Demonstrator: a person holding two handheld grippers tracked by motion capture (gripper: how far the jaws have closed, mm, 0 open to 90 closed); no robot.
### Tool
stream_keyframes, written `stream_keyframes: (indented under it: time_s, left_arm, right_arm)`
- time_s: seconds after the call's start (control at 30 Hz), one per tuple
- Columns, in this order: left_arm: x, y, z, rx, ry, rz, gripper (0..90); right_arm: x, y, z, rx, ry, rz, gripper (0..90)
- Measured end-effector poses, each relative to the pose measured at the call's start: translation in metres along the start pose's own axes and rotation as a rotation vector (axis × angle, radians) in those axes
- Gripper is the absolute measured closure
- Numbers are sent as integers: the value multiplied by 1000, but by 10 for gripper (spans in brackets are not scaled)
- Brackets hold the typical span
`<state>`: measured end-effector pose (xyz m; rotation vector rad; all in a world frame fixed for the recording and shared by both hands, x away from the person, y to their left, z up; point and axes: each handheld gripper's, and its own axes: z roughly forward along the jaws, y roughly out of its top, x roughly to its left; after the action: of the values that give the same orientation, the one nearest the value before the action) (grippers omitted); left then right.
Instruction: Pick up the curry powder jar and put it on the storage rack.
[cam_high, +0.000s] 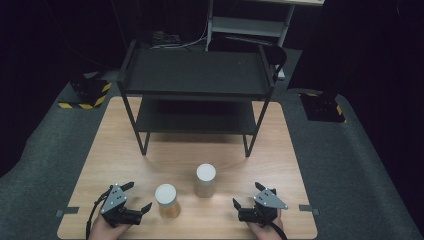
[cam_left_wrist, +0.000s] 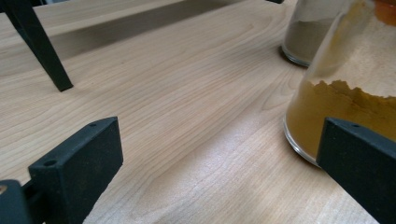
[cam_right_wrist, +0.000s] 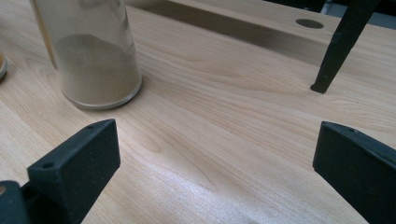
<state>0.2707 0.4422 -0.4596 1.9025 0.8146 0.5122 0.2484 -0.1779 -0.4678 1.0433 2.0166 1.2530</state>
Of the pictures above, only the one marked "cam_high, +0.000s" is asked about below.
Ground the black power strip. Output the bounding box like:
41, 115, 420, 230
151, 30, 183, 48

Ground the grey tape strip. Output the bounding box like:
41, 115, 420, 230
55, 206, 80, 218
298, 204, 321, 216

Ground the person's right hand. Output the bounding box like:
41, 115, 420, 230
245, 209, 285, 240

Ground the white floor cable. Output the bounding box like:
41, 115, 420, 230
149, 19, 209, 50

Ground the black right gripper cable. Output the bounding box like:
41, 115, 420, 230
258, 208, 289, 240

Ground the black yellow striped stand base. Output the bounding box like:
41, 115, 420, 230
58, 78, 113, 110
298, 89, 347, 124

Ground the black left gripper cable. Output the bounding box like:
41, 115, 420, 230
85, 186, 114, 240

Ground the grey carpet mat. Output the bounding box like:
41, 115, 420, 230
0, 46, 424, 240

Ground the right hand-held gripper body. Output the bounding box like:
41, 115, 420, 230
238, 188, 290, 228

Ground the jar of orange powder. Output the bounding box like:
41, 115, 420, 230
154, 183, 182, 220

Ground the white metal frame desk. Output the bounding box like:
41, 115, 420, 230
204, 0, 326, 81

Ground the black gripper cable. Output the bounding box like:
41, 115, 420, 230
258, 208, 289, 240
85, 186, 114, 240

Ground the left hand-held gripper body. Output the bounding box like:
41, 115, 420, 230
99, 182, 143, 229

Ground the black two-tier shelf rack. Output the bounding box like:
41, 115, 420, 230
115, 39, 288, 158

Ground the person's left hand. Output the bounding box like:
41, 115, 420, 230
88, 214, 133, 240

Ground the tall jar of pale powder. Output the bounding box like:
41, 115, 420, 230
194, 163, 218, 199

